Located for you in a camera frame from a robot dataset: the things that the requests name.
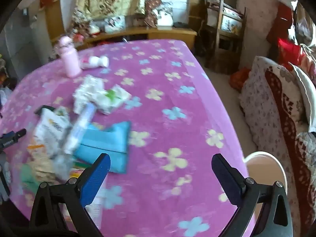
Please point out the yellow floral cloth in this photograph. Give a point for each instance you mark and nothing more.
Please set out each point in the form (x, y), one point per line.
(111, 0)

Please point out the pink water bottle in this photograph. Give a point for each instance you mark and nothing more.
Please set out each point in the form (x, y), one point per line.
(66, 56)

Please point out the green cloth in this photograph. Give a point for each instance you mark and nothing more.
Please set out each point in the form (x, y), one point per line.
(27, 177)

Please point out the floral covered sofa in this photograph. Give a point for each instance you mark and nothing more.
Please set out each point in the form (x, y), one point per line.
(271, 128)

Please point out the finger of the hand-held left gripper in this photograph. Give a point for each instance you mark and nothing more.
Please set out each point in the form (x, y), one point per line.
(13, 136)

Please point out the white green wipes packet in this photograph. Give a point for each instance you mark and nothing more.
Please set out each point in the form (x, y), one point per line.
(112, 100)

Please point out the white tissue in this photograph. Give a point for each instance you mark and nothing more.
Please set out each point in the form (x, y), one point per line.
(86, 91)

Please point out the white snack packet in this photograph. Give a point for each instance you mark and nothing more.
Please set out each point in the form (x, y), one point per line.
(49, 128)

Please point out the white pillow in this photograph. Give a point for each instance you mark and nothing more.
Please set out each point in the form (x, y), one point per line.
(306, 91)

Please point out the beige wrapper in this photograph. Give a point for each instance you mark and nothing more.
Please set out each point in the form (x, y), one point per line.
(42, 165)

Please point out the small white pill bottle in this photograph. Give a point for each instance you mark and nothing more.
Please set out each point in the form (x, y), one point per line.
(95, 62)

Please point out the framed couple photo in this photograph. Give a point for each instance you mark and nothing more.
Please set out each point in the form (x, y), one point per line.
(114, 23)

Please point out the grey refrigerator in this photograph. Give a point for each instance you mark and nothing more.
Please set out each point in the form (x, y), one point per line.
(17, 44)

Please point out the green yellow small packet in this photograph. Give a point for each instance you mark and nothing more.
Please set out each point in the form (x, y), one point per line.
(79, 169)

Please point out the wooden low cabinet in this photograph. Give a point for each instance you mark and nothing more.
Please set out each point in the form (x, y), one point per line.
(158, 32)

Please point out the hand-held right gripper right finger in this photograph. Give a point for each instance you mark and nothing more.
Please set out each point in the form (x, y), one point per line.
(227, 177)

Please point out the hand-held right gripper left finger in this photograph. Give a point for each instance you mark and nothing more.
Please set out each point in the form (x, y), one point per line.
(95, 177)

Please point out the purple floral blanket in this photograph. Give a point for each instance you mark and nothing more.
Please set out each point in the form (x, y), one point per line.
(160, 91)

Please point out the wooden chair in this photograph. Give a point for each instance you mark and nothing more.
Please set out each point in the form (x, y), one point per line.
(222, 42)

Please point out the blue tissue pouch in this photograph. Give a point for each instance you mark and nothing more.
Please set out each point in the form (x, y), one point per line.
(106, 140)

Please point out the large photo print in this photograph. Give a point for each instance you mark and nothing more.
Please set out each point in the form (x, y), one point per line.
(164, 17)

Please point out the white medicine box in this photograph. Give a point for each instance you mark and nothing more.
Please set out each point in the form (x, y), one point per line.
(97, 209)

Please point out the white blue plastic packet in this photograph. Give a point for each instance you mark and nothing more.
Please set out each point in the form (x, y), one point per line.
(79, 128)

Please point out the white plastic bucket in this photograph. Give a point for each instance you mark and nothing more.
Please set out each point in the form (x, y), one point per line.
(261, 167)

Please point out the orange red floor bag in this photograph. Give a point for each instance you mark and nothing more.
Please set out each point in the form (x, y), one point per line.
(240, 77)

